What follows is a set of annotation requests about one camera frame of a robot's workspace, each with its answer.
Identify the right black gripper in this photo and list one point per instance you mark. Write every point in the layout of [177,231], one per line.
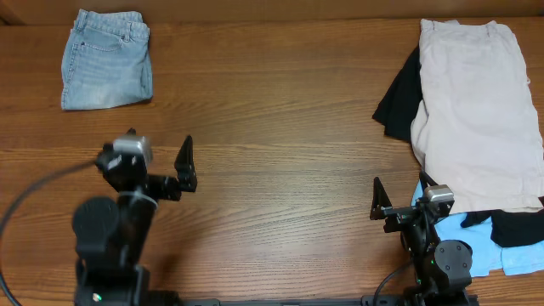
[405,211]

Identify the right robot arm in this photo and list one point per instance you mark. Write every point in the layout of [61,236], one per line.
[442,267]

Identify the light blue denim shorts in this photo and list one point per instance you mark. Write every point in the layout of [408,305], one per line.
[106,62]

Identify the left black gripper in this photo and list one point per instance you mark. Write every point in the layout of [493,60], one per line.
[157,187]

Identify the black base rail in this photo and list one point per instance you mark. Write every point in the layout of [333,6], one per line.
[289,302]

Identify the light blue shirt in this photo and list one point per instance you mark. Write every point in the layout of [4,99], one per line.
[487,255]

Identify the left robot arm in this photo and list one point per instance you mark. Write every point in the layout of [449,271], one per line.
[111,233]

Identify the beige shorts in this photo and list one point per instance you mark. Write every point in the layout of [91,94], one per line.
[476,129]

